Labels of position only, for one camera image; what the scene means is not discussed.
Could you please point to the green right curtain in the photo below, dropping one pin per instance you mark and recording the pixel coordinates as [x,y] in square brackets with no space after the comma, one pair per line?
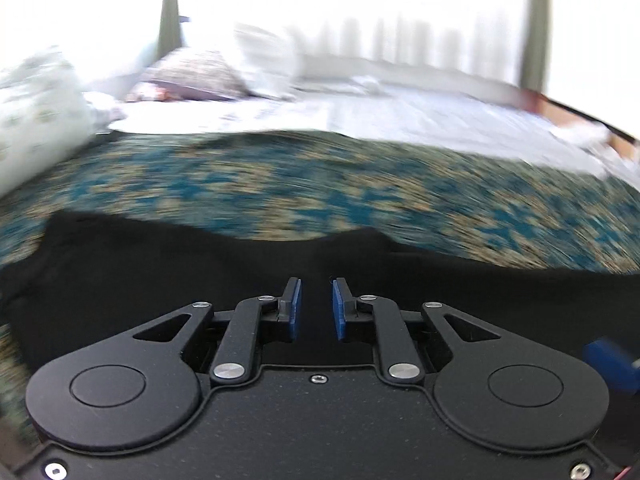
[536,45]

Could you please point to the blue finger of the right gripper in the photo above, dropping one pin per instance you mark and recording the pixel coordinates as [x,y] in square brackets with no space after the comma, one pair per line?
[617,361]

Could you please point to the white sheer curtain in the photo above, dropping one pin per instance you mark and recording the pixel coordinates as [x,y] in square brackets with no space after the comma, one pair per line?
[483,38]

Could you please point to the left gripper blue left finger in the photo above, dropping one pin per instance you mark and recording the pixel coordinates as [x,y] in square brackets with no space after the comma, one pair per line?
[289,305]

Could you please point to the white crumpled cloth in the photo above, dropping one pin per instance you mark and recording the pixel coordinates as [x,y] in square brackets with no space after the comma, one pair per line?
[591,138]

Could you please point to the black pants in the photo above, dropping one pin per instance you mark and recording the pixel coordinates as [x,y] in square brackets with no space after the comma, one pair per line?
[95,275]

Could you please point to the green curtain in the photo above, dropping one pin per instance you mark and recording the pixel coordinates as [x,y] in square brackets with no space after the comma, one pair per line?
[169,32]
[536,45]

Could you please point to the white green floral pillow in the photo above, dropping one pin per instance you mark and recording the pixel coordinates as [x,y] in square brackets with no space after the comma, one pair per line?
[44,119]

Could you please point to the white bed sheet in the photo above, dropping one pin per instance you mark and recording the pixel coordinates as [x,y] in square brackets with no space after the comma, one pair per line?
[437,119]

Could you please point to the green left curtain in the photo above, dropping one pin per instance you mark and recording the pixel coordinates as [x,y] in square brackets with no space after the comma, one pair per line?
[169,32]

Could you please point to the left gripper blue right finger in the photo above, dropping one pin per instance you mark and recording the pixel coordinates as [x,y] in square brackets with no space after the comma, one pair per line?
[343,306]

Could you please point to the wooden bed frame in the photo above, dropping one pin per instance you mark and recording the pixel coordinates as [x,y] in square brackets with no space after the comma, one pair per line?
[560,115]

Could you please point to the teal gold patterned bedspread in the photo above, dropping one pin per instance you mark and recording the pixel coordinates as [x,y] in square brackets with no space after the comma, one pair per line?
[288,186]

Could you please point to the purple floral pillow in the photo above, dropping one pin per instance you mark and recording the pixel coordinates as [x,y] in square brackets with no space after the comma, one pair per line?
[196,75]

